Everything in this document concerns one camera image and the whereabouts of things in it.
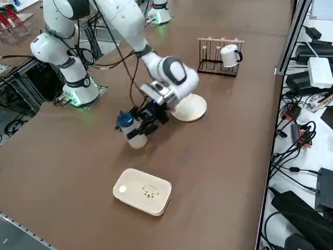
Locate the transparent blue-capped sauce bottle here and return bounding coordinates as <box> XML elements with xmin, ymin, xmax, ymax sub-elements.
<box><xmin>115</xmin><ymin>110</ymin><xmax>148</xmax><ymax>149</ymax></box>

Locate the white power strip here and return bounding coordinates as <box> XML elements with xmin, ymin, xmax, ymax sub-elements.
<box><xmin>308</xmin><ymin>57</ymin><xmax>333</xmax><ymax>89</ymax></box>

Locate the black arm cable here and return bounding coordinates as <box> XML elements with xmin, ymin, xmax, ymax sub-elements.
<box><xmin>89</xmin><ymin>10</ymin><xmax>148</xmax><ymax>110</ymax></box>

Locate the red acrylic rack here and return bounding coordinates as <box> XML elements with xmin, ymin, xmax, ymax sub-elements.
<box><xmin>0</xmin><ymin>5</ymin><xmax>33</xmax><ymax>44</ymax></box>

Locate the black power adapter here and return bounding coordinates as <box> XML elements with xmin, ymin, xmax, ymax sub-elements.
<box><xmin>304</xmin><ymin>26</ymin><xmax>323</xmax><ymax>40</ymax></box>
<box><xmin>286</xmin><ymin>71</ymin><xmax>312</xmax><ymax>94</ymax></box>

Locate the orange black plug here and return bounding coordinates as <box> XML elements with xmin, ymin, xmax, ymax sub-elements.
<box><xmin>298</xmin><ymin>125</ymin><xmax>313</xmax><ymax>147</ymax></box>

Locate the aluminium table edge rail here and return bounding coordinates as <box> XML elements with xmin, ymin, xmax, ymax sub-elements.
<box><xmin>0</xmin><ymin>211</ymin><xmax>57</xmax><ymax>250</ymax></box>

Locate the black floor cable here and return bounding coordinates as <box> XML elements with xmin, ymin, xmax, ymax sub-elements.
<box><xmin>270</xmin><ymin>166</ymin><xmax>321</xmax><ymax>188</ymax></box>

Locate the white mug black handle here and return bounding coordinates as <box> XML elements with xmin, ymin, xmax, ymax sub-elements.
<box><xmin>220</xmin><ymin>44</ymin><xmax>244</xmax><ymax>68</ymax></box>

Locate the black box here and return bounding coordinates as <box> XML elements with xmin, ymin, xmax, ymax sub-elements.
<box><xmin>314</xmin><ymin>168</ymin><xmax>333</xmax><ymax>212</ymax></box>

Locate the white round plate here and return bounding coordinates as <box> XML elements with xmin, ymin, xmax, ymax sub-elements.
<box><xmin>171</xmin><ymin>94</ymin><xmax>208</xmax><ymax>122</ymax></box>

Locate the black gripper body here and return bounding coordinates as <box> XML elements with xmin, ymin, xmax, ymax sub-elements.
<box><xmin>144</xmin><ymin>100</ymin><xmax>170</xmax><ymax>125</ymax></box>

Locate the black wire cup rack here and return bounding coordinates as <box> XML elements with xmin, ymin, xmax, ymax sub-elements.
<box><xmin>197</xmin><ymin>37</ymin><xmax>246</xmax><ymax>78</ymax></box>

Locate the cream rectangular lidded box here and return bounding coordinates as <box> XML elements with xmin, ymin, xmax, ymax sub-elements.
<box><xmin>112</xmin><ymin>168</ymin><xmax>173</xmax><ymax>217</ymax></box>

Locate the black frame stand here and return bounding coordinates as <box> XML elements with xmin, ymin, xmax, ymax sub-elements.
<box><xmin>0</xmin><ymin>57</ymin><xmax>66</xmax><ymax>115</ymax></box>

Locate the black power strip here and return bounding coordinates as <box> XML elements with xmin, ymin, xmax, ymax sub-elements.
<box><xmin>295</xmin><ymin>44</ymin><xmax>333</xmax><ymax>66</ymax></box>

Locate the aluminium frame post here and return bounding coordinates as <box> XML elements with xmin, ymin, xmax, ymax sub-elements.
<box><xmin>275</xmin><ymin>0</ymin><xmax>313</xmax><ymax>76</ymax></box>

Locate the red electronic device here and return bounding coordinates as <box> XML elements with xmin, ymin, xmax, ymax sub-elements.
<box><xmin>282</xmin><ymin>103</ymin><xmax>302</xmax><ymax>120</ymax></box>

